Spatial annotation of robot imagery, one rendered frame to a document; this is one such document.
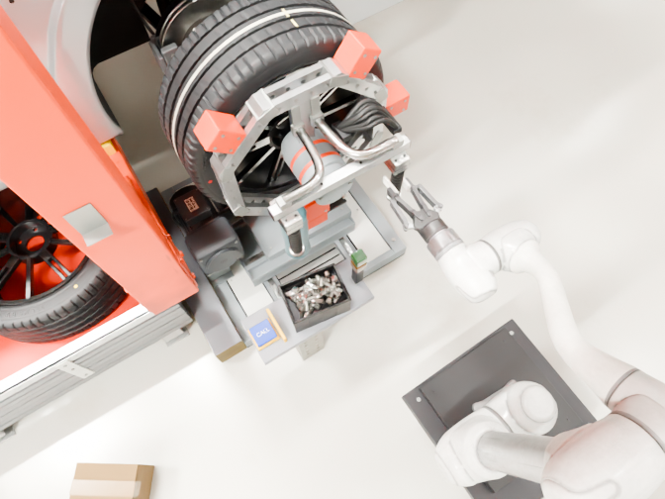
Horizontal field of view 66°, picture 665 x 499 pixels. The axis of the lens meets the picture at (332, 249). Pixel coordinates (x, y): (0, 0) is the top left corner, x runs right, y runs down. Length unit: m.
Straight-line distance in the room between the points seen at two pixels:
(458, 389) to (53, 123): 1.43
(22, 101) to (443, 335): 1.75
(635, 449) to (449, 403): 0.86
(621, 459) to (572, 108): 2.18
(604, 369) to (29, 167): 1.15
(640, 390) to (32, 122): 1.18
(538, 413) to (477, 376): 0.33
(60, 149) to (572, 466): 1.06
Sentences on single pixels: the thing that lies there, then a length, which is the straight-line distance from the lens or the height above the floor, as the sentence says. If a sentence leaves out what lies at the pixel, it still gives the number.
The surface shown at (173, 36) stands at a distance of 1.80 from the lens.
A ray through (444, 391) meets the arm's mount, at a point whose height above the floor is 0.33.
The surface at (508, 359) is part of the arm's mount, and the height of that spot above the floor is 0.32.
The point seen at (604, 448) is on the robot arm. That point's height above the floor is 1.15.
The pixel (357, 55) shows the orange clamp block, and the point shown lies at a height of 1.14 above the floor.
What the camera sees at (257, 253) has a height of 0.18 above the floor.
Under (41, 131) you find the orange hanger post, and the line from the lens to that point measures 1.01.
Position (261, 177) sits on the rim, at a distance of 1.74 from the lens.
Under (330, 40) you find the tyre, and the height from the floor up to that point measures 1.14.
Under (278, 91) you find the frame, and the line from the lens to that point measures 1.33.
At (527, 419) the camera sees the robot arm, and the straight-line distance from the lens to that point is 1.61.
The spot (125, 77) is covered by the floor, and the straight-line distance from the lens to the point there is 3.08.
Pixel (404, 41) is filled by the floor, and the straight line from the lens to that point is 3.06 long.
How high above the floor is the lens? 2.11
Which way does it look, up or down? 66 degrees down
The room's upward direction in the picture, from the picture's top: 1 degrees counter-clockwise
